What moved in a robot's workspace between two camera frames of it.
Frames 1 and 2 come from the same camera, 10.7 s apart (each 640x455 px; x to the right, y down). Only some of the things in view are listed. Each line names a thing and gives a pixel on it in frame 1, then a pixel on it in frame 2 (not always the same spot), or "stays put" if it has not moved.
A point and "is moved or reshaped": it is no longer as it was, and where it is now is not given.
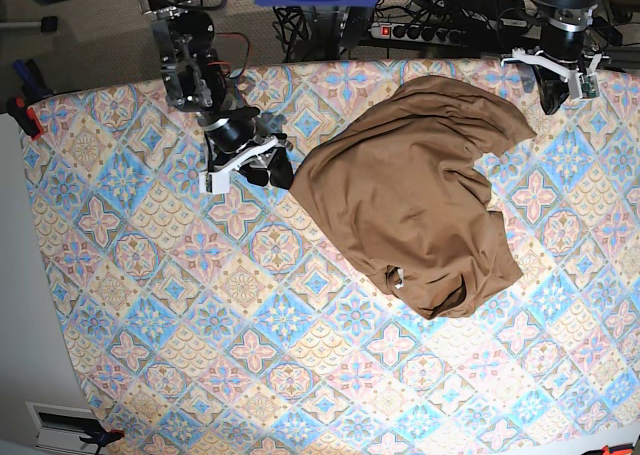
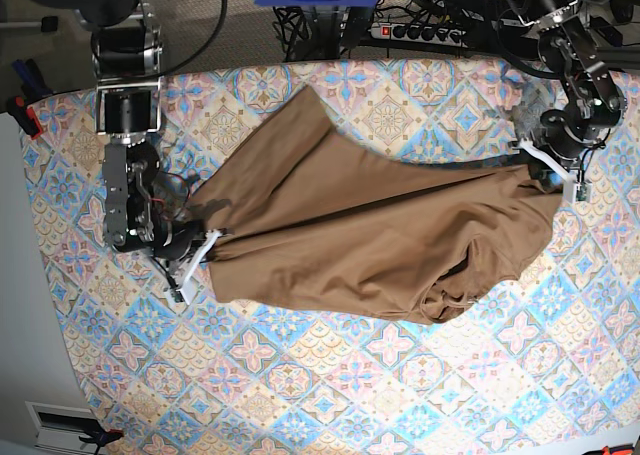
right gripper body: x=562 y=67 -> x=564 y=138
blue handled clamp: x=30 y=80 stays put
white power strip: x=415 y=33 stays put
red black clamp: x=26 y=114 stays put
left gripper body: x=234 y=129 -> x=175 y=238
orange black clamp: x=103 y=438 stays put
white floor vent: x=61 y=426 stays put
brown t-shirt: x=400 y=192 is moved or reshaped
